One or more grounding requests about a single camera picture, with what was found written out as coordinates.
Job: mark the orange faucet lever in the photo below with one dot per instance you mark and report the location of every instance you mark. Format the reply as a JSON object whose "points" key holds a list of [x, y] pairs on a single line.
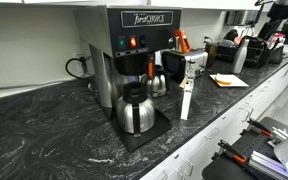
{"points": [[183, 40]]}

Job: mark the black perforated robot table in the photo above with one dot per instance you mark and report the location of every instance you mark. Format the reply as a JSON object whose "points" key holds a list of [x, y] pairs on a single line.
{"points": [[250, 143]]}

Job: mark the white upper cabinet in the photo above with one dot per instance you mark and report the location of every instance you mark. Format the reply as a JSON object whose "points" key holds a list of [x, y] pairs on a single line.
{"points": [[117, 2]]}

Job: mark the white wall outlet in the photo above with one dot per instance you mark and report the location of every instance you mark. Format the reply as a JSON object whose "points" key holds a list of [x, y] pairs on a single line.
{"points": [[80, 56]]}

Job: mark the brown glass jar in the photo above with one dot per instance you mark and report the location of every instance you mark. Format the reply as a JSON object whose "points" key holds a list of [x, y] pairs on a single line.
{"points": [[211, 50]]}

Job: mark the small clear glass jar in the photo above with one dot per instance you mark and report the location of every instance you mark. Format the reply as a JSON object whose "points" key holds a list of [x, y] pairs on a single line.
{"points": [[191, 70]]}

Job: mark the aluminium profile rails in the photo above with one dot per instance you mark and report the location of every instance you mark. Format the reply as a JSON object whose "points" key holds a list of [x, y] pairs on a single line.
{"points": [[267, 165]]}

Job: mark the black steel coffee maker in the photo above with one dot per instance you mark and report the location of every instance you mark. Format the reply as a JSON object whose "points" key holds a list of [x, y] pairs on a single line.
{"points": [[140, 36]]}

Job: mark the metal wall dispenser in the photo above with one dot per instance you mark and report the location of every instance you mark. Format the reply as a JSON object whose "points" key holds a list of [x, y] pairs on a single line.
{"points": [[239, 17]]}

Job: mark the black storage container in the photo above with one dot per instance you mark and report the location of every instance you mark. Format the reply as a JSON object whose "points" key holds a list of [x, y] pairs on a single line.
{"points": [[276, 55]]}

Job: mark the white square plate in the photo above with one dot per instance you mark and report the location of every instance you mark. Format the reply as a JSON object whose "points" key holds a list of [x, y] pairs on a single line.
{"points": [[239, 82]]}

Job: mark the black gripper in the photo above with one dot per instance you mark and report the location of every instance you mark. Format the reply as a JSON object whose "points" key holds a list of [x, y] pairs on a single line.
{"points": [[282, 11]]}

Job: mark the chrome black bread toaster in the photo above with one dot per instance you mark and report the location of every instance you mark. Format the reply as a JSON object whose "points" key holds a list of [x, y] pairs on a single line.
{"points": [[184, 61]]}

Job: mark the bread slice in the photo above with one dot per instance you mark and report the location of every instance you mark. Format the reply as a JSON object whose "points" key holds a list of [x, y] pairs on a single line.
{"points": [[222, 79]]}

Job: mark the white lower drawer cabinet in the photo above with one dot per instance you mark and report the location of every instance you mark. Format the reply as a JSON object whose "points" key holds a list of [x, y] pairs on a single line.
{"points": [[230, 116]]}

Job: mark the black organizer tray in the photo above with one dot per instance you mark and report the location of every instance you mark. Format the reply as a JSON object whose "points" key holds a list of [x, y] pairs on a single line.
{"points": [[258, 53]]}

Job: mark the silver metal bottle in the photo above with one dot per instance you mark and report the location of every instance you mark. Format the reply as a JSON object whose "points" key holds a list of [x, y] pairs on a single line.
{"points": [[240, 58]]}

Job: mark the black orange bar clamp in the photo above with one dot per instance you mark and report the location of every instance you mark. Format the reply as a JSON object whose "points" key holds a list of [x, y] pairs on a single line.
{"points": [[232, 151], [260, 128]]}

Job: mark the white carton box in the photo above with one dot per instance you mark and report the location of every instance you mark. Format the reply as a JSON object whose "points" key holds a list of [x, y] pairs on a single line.
{"points": [[186, 103]]}

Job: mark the steel carafe black lid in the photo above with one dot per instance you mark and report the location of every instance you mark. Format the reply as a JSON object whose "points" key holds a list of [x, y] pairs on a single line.
{"points": [[144, 115]]}

